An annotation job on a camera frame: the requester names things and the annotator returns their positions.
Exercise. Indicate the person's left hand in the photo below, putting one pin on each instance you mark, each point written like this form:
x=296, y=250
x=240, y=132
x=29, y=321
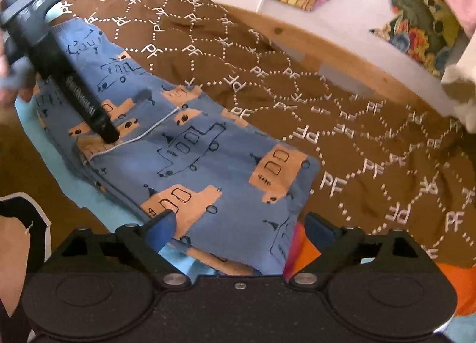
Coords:
x=5, y=96

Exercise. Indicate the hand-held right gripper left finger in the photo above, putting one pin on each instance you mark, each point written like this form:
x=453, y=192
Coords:
x=161, y=231

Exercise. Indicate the white hanging garment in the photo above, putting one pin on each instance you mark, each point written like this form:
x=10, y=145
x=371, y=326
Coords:
x=461, y=83

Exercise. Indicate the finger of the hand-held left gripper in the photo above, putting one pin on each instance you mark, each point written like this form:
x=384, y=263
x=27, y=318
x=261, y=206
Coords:
x=108, y=129

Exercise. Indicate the blue printed pants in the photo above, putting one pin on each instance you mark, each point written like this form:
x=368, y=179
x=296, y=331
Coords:
x=208, y=157

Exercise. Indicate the brown patterned blanket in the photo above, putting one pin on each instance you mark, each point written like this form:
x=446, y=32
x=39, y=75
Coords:
x=353, y=135

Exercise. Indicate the multicoloured printed bedsheet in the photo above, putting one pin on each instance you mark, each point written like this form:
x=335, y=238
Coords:
x=93, y=201

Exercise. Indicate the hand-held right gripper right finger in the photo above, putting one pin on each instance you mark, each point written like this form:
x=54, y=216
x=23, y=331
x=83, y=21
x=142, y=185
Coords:
x=319, y=231

